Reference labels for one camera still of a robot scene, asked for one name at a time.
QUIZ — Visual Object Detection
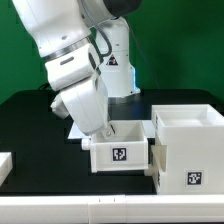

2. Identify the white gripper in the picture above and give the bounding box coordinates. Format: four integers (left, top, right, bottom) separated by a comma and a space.
60, 75, 115, 139

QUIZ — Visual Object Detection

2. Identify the white upside-down drawer with knob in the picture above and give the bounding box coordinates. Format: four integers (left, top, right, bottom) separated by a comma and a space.
144, 138, 167, 195

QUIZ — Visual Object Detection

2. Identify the white marker base plate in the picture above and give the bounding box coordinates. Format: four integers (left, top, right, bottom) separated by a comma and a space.
68, 120, 155, 139

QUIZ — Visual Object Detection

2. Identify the white fence rail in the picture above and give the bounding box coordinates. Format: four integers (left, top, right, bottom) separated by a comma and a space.
0, 195, 224, 224
0, 152, 13, 186

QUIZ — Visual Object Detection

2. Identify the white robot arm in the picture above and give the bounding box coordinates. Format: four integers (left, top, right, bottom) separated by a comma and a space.
12, 0, 142, 139

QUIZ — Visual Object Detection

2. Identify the white front fence rail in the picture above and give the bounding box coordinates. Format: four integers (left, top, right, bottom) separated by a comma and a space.
0, 195, 224, 224

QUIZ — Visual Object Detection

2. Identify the white left fence rail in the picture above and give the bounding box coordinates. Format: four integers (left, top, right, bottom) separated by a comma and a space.
0, 152, 13, 186

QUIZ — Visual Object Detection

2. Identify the white drawer cabinet box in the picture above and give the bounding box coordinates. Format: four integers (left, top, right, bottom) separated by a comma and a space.
151, 104, 224, 195

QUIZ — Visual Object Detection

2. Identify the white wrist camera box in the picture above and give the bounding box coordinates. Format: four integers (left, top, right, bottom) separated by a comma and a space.
44, 43, 102, 119

